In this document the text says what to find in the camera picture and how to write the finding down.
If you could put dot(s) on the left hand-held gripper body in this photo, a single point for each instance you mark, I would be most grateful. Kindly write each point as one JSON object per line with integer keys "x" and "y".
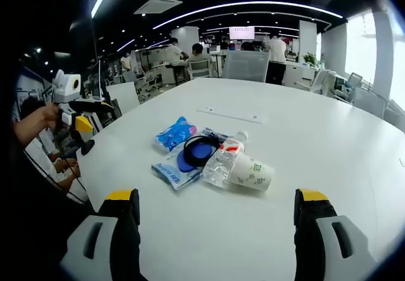
{"x": 64, "y": 91}

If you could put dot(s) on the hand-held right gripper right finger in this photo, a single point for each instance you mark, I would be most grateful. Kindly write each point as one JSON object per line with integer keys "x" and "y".
{"x": 341, "y": 249}

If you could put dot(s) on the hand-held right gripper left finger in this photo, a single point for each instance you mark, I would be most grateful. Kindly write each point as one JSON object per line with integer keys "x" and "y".
{"x": 95, "y": 246}

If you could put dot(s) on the blue wet wipes packet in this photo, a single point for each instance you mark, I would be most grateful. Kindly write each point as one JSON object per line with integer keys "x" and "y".
{"x": 175, "y": 132}

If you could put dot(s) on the white and blue packet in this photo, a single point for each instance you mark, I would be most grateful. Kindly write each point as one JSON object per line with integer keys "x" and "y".
{"x": 172, "y": 175}

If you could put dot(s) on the white paper cup green print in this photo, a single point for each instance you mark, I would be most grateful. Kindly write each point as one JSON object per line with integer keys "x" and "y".
{"x": 253, "y": 173}

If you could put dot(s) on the small dark patterned packet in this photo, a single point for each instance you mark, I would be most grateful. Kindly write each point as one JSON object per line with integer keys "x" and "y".
{"x": 210, "y": 133}

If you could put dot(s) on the clear plastic water bottle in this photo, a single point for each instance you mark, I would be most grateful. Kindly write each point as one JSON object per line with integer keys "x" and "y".
{"x": 218, "y": 167}

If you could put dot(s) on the person's left hand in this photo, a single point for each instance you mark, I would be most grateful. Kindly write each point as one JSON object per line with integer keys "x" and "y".
{"x": 49, "y": 114}

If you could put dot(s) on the black object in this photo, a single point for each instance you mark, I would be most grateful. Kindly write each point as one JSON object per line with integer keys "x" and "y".
{"x": 87, "y": 146}

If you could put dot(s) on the white chair back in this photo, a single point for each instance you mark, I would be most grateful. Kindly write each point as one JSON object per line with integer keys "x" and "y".
{"x": 124, "y": 96}

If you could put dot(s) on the white slatted chair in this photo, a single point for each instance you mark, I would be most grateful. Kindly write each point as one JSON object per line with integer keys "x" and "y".
{"x": 199, "y": 69}

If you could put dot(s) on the ceiling air conditioner vent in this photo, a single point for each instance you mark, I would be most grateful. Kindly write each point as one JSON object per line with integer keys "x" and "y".
{"x": 158, "y": 5}

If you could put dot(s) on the white table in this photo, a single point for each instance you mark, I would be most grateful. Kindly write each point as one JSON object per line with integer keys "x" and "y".
{"x": 284, "y": 135}

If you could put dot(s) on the grey mesh office chair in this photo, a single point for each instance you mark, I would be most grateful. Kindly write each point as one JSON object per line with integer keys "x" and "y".
{"x": 245, "y": 66}

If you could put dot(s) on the green potted plant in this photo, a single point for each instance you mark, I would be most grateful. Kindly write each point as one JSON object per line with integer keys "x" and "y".
{"x": 310, "y": 59}

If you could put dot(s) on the wall screen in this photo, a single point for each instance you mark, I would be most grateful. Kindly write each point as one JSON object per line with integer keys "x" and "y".
{"x": 242, "y": 33}

